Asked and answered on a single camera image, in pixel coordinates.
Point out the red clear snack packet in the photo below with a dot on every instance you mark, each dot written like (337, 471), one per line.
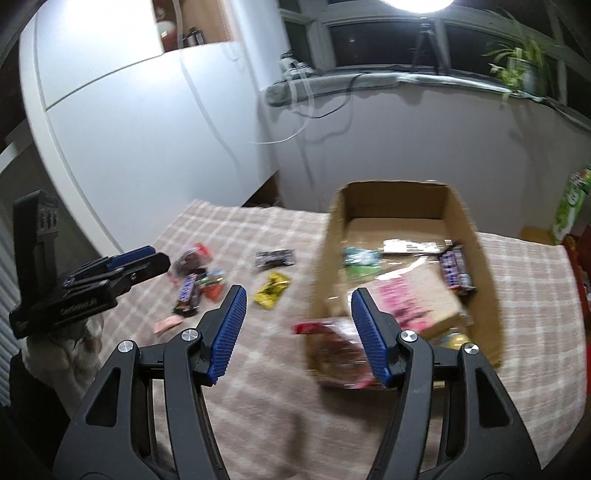
(332, 355)

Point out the brown candy bar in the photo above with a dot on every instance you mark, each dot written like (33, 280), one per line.
(188, 295)

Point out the small green red packet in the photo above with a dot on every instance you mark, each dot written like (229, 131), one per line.
(212, 286)

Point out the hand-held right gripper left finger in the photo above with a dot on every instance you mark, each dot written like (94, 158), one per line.
(228, 332)

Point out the green snack packet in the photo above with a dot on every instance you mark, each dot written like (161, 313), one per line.
(360, 261)

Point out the large window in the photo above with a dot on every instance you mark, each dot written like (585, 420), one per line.
(369, 41)

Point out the dark brown snack packet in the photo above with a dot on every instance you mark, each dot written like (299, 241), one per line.
(187, 263)

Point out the large pink snack packet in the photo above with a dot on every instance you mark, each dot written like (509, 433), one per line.
(411, 300)

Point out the person's left forearm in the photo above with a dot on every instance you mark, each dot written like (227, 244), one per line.
(32, 392)

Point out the red cardboard box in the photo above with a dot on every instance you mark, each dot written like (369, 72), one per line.
(581, 267)

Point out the white power strip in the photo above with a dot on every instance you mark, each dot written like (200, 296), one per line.
(295, 69)

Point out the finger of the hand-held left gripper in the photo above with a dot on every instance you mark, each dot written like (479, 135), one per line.
(134, 256)
(147, 267)

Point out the person's left hand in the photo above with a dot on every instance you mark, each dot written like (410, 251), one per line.
(60, 355)

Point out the round yellow snack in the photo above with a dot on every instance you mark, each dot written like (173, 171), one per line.
(455, 341)

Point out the yellow snack packet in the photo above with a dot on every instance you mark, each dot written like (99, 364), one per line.
(271, 290)

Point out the black snack packet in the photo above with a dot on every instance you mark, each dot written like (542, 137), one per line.
(274, 258)

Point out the purple candy bar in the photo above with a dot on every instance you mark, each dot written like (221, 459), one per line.
(455, 272)

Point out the potted spider plant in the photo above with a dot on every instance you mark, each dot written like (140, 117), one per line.
(526, 74)

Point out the small pink snack packet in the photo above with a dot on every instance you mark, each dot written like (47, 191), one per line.
(166, 324)

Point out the grey windowsill cushion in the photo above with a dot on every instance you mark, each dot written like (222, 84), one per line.
(323, 85)

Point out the white cabinet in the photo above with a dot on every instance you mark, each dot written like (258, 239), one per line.
(138, 138)

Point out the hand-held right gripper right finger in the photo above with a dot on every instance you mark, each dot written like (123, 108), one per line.
(369, 337)

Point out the wooden open shelf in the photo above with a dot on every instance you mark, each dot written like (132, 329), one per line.
(212, 23)

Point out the green paper bag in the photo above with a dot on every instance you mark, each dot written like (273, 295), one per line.
(570, 207)

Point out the clear white label packet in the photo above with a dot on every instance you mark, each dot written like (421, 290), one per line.
(406, 247)

